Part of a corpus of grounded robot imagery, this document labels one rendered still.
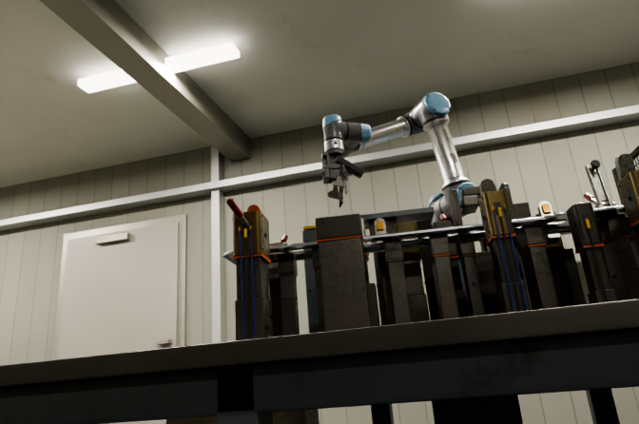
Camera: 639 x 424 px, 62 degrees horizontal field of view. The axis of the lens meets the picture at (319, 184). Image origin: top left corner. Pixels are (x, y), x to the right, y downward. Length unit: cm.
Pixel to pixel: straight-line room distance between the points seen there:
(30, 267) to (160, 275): 151
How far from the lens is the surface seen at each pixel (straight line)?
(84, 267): 554
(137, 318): 510
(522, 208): 185
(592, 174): 193
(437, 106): 228
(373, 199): 452
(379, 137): 228
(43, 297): 585
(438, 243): 154
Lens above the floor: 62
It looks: 20 degrees up
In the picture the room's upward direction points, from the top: 5 degrees counter-clockwise
